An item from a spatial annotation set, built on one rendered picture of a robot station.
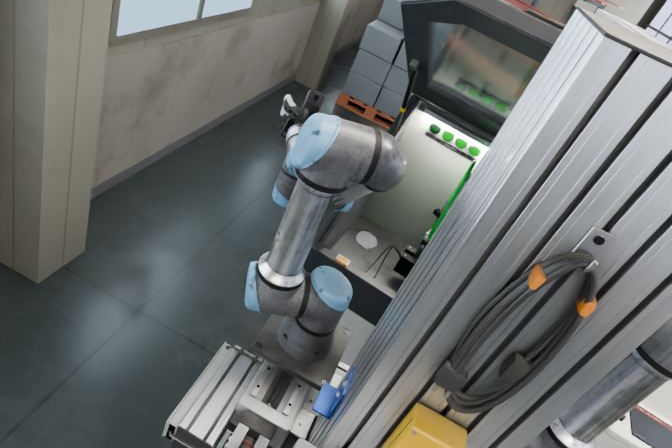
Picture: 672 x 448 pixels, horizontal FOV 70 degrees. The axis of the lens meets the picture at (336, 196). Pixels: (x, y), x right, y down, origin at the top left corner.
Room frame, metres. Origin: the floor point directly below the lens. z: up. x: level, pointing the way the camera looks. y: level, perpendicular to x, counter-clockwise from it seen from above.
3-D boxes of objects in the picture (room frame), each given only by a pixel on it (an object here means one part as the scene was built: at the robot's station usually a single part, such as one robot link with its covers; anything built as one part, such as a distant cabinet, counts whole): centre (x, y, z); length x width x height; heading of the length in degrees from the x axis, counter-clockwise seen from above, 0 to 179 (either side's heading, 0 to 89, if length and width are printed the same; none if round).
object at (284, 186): (1.12, 0.11, 1.34); 0.11 x 0.08 x 0.11; 110
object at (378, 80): (5.68, 0.00, 0.60); 1.20 x 0.80 x 1.19; 175
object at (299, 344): (0.91, -0.09, 1.09); 0.15 x 0.15 x 0.10
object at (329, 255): (1.34, -0.34, 0.87); 0.62 x 0.04 x 0.16; 77
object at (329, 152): (0.86, 0.04, 1.41); 0.15 x 0.12 x 0.55; 110
